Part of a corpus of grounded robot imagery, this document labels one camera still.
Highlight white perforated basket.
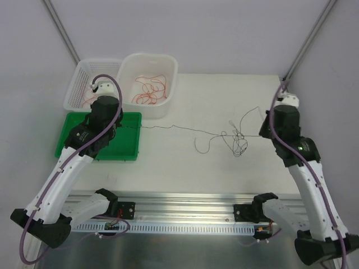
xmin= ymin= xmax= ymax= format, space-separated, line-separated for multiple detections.
xmin=63 ymin=58 xmax=122 ymax=112

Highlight white slotted cable duct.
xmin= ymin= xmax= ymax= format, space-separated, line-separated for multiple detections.
xmin=74 ymin=221 xmax=255 ymax=236

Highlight aluminium extrusion rail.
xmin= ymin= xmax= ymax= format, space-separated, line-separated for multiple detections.
xmin=61 ymin=190 xmax=306 ymax=225

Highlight green plastic tray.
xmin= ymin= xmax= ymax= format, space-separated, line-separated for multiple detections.
xmin=54 ymin=112 xmax=142 ymax=161

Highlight aluminium frame post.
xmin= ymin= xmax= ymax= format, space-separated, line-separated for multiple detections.
xmin=281 ymin=0 xmax=338 ymax=81
xmin=42 ymin=0 xmax=81 ymax=65

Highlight left aluminium frame post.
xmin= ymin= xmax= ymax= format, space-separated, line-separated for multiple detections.
xmin=42 ymin=0 xmax=81 ymax=65

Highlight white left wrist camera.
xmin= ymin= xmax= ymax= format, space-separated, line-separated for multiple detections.
xmin=91 ymin=81 xmax=116 ymax=97

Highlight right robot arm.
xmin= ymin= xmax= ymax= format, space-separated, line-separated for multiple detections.
xmin=251 ymin=105 xmax=358 ymax=268

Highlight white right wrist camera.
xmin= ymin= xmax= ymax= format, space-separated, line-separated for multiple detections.
xmin=274 ymin=92 xmax=300 ymax=109

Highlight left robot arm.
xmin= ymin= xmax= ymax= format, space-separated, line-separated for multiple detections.
xmin=10 ymin=96 xmax=123 ymax=249

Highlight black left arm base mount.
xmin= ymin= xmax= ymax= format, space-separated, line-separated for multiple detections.
xmin=108 ymin=201 xmax=136 ymax=220

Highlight orange cable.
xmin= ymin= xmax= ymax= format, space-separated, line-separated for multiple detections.
xmin=131 ymin=81 xmax=166 ymax=106
xmin=131 ymin=73 xmax=169 ymax=106

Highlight white plastic tub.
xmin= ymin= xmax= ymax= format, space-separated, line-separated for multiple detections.
xmin=116 ymin=53 xmax=178 ymax=119

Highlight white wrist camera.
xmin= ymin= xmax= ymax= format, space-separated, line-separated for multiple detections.
xmin=274 ymin=92 xmax=300 ymax=109
xmin=91 ymin=81 xmax=116 ymax=97

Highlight right aluminium frame post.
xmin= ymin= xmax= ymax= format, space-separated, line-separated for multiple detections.
xmin=281 ymin=0 xmax=338 ymax=81

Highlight pink cable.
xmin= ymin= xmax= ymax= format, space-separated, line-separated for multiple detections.
xmin=83 ymin=75 xmax=117 ymax=109

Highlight black white-striped cable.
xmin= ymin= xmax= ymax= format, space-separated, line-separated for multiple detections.
xmin=120 ymin=106 xmax=264 ymax=157

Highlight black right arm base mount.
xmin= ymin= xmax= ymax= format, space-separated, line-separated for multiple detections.
xmin=233 ymin=204 xmax=271 ymax=224

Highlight red cable in basket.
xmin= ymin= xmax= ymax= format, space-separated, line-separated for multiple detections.
xmin=81 ymin=89 xmax=98 ymax=108

